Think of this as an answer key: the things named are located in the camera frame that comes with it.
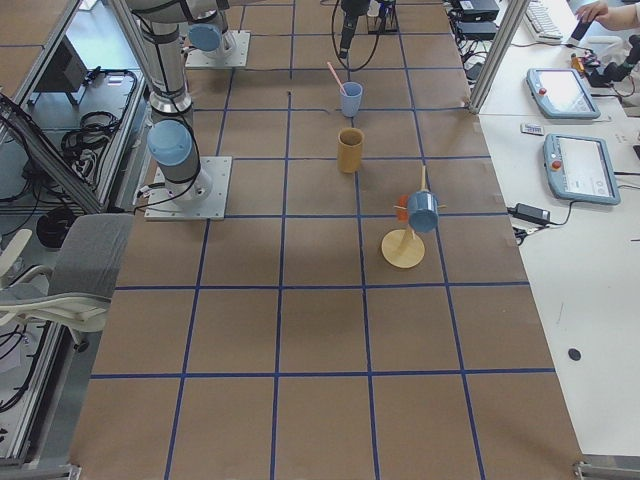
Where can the person's hand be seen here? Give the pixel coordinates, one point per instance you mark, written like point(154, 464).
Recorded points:
point(589, 12)

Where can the pink chopstick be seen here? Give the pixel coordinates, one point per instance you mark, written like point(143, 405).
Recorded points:
point(336, 78)

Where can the light blue cup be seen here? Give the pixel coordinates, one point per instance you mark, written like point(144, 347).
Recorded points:
point(351, 97)

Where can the tan cylindrical cup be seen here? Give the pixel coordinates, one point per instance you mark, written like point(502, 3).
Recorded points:
point(350, 147)

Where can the white keyboard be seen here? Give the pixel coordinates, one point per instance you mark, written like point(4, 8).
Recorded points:
point(540, 25)

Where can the upper teach pendant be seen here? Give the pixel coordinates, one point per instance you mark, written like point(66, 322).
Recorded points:
point(561, 94)

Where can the teach pendant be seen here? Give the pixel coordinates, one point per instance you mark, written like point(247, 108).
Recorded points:
point(579, 168)
point(561, 94)

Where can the black device boxes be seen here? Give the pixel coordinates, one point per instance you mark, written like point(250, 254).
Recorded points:
point(473, 19)

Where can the small white label box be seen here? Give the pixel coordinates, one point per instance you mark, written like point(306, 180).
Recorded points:
point(531, 129)

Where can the lower teach pendant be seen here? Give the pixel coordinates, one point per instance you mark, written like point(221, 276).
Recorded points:
point(579, 168)

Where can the black power adapter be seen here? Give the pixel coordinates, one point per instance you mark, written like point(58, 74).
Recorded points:
point(531, 214)

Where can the blue mug on rack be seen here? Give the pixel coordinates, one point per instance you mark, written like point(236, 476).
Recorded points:
point(422, 209)

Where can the orange mug on rack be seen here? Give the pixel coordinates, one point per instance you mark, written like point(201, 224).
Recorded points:
point(401, 209)

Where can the wooden mug rack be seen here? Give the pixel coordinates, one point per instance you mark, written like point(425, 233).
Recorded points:
point(404, 248)

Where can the black round desk cap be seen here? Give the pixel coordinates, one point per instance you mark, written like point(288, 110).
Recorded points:
point(574, 354)

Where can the grey office chair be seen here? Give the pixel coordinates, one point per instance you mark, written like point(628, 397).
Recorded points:
point(76, 291)

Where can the aluminium frame post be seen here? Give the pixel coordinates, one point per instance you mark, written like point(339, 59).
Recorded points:
point(511, 19)

